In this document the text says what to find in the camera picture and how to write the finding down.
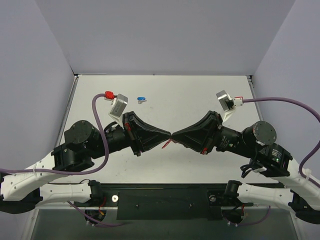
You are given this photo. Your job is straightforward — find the red key tag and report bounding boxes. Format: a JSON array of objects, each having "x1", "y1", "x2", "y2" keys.
[{"x1": 161, "y1": 139, "x2": 172, "y2": 149}]

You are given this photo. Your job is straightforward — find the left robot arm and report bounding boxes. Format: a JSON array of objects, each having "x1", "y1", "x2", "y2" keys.
[{"x1": 0, "y1": 111, "x2": 171, "y2": 214}]

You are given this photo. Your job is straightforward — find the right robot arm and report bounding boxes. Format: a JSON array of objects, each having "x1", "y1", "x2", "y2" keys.
[{"x1": 171, "y1": 111, "x2": 320, "y2": 225}]

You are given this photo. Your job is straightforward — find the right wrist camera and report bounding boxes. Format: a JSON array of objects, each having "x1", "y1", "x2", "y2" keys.
[{"x1": 216, "y1": 90, "x2": 236, "y2": 122}]

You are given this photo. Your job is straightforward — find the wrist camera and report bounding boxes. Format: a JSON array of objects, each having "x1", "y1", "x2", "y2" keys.
[
  {"x1": 108, "y1": 94, "x2": 128, "y2": 126},
  {"x1": 216, "y1": 90, "x2": 236, "y2": 122}
]

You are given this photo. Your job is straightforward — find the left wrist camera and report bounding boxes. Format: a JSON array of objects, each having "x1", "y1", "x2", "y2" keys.
[{"x1": 108, "y1": 94, "x2": 128, "y2": 126}]

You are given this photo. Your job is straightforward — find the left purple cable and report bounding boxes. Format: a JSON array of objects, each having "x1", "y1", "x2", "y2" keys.
[{"x1": 0, "y1": 91, "x2": 117, "y2": 176}]

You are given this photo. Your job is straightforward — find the purple cable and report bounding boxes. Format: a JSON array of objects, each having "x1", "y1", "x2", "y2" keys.
[
  {"x1": 0, "y1": 91, "x2": 117, "y2": 176},
  {"x1": 233, "y1": 96, "x2": 320, "y2": 183}
]

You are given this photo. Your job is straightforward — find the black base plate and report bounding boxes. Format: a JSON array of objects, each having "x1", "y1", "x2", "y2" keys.
[{"x1": 74, "y1": 183, "x2": 251, "y2": 222}]

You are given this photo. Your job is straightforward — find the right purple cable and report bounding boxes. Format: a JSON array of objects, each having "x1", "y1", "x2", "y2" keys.
[{"x1": 233, "y1": 96, "x2": 320, "y2": 183}]

